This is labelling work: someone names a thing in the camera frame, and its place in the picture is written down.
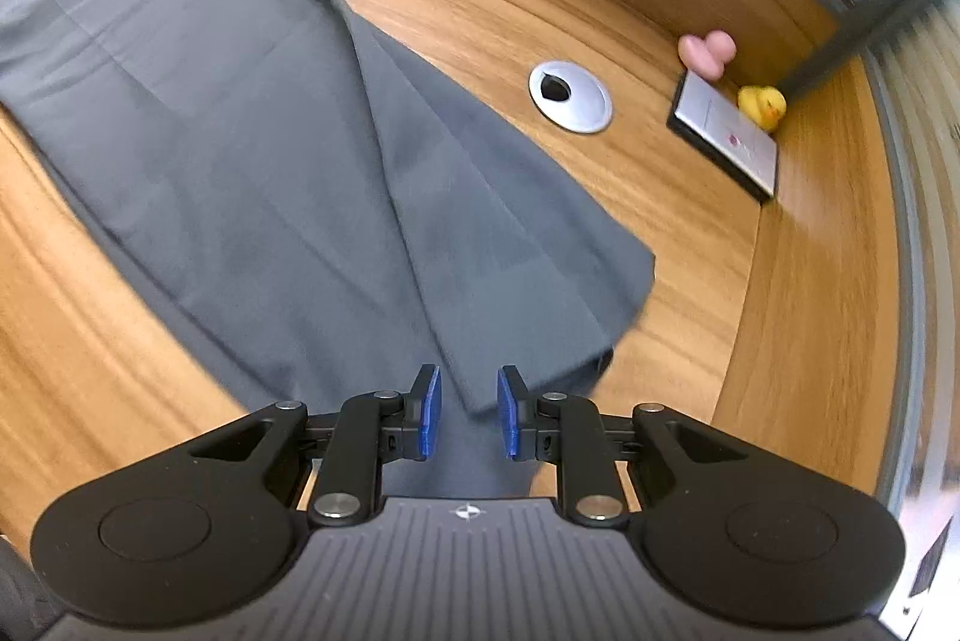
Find black partition post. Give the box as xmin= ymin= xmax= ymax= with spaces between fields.
xmin=780 ymin=0 xmax=960 ymax=98

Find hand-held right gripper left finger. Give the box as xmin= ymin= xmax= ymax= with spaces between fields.
xmin=187 ymin=363 xmax=443 ymax=528

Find yellow rubber duck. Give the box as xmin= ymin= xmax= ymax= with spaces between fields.
xmin=737 ymin=86 xmax=787 ymax=132

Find silver cable grommet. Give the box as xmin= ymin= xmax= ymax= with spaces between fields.
xmin=529 ymin=60 xmax=614 ymax=133

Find silver flat box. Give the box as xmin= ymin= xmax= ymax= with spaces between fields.
xmin=667 ymin=69 xmax=781 ymax=205

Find grey pants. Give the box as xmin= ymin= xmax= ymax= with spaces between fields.
xmin=0 ymin=0 xmax=657 ymax=499

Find pink toy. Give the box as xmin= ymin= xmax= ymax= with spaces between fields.
xmin=679 ymin=32 xmax=736 ymax=81

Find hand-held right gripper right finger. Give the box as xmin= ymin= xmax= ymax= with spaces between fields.
xmin=496 ymin=365 xmax=751 ymax=529

